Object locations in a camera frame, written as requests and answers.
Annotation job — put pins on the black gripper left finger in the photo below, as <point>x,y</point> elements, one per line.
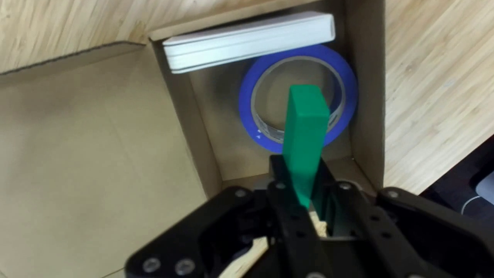
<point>300,246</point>

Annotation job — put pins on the open cardboard box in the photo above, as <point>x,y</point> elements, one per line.
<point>102,147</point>

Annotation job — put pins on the green block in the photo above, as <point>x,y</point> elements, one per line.
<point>306,124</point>

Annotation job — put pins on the blue masking tape roll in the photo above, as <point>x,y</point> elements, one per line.
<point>269,138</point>

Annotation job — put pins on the white yellow small book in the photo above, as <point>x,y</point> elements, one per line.
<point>247,40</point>

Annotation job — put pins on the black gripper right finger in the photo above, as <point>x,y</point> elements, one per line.
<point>363,241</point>

